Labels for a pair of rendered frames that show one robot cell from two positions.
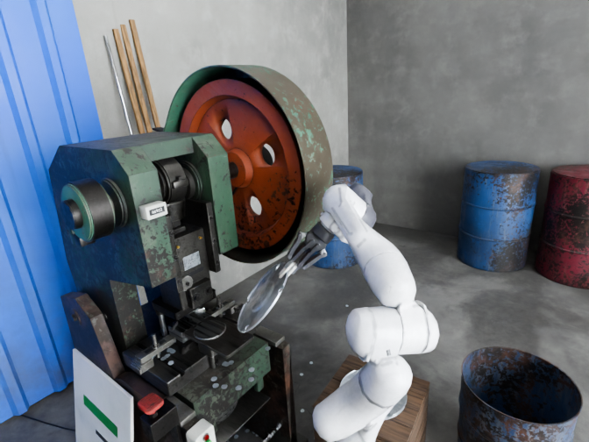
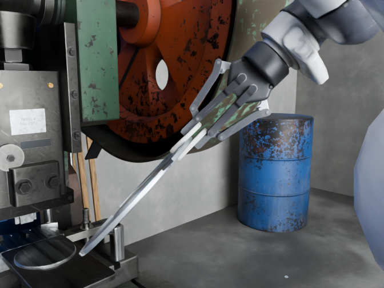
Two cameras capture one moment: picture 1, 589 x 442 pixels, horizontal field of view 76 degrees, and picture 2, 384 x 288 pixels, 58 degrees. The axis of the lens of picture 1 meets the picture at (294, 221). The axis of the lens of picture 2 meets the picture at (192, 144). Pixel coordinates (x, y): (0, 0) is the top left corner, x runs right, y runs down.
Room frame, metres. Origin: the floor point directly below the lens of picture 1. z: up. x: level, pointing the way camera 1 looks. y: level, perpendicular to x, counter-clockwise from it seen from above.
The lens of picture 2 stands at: (0.58, -0.05, 1.15)
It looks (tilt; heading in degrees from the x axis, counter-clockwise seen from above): 10 degrees down; 7
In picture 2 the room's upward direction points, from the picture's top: straight up
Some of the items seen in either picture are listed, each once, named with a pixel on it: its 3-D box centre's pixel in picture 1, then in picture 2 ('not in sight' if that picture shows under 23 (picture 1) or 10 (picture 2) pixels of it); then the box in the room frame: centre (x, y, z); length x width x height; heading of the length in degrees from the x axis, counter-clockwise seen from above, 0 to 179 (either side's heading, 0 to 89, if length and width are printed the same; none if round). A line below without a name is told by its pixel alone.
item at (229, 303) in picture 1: (221, 305); (89, 225); (1.45, 0.35, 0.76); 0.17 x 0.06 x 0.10; 141
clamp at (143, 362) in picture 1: (153, 346); not in sight; (1.19, 0.56, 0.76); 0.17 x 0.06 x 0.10; 141
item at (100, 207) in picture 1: (95, 212); not in sight; (1.14, 0.62, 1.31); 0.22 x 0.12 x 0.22; 51
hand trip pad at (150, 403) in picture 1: (152, 410); not in sight; (0.92, 0.48, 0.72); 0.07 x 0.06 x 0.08; 51
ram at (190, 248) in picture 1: (185, 264); (22, 132); (1.29, 0.42, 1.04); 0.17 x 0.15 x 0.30; 51
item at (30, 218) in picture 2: not in sight; (24, 213); (1.31, 0.44, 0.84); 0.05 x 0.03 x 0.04; 141
